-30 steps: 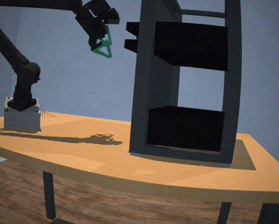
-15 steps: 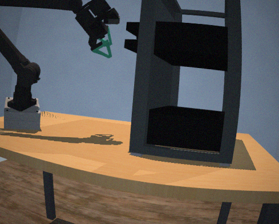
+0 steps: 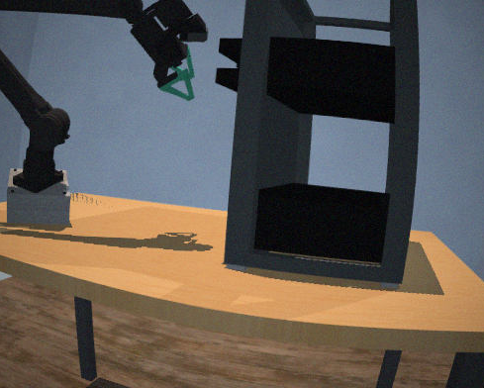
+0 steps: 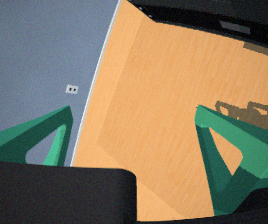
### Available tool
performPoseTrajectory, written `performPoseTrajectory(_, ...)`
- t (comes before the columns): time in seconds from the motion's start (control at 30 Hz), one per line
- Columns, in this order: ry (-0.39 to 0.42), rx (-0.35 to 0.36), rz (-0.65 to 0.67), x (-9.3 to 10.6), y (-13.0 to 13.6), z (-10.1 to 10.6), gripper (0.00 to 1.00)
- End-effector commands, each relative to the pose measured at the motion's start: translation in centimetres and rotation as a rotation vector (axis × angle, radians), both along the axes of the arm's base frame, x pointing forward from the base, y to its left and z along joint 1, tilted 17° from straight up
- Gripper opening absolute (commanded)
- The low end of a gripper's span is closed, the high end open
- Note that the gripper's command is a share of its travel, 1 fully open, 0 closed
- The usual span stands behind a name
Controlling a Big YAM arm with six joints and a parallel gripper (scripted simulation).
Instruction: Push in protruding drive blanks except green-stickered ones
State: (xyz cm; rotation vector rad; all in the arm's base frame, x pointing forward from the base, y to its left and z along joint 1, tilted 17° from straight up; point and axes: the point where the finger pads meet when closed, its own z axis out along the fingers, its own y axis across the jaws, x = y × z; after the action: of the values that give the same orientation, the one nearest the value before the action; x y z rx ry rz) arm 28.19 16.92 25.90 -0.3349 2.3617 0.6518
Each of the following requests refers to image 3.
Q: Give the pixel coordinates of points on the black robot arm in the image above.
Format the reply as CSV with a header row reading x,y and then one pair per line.
x,y
50,130

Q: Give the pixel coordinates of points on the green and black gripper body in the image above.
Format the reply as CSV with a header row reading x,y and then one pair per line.
x,y
161,67

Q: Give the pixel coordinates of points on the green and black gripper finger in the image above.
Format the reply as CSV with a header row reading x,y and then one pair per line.
x,y
183,75
190,65

